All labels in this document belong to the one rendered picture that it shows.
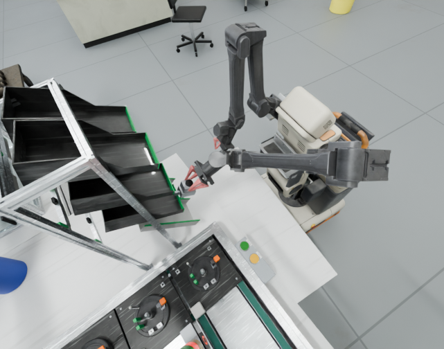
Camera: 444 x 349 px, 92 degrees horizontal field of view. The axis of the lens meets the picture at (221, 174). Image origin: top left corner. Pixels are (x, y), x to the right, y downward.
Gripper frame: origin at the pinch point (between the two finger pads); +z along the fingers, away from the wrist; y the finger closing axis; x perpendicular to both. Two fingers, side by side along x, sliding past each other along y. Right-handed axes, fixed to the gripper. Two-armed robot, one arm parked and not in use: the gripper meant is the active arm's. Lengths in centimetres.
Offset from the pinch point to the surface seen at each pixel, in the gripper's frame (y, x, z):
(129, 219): 6.8, -16.6, 17.3
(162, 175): -1.8, -12.7, 1.8
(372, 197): 28, 181, -91
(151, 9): -434, 124, -36
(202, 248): 17.8, 22.5, 17.1
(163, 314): 34, 10, 38
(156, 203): 0.1, -4.3, 13.7
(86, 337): 27, -1, 67
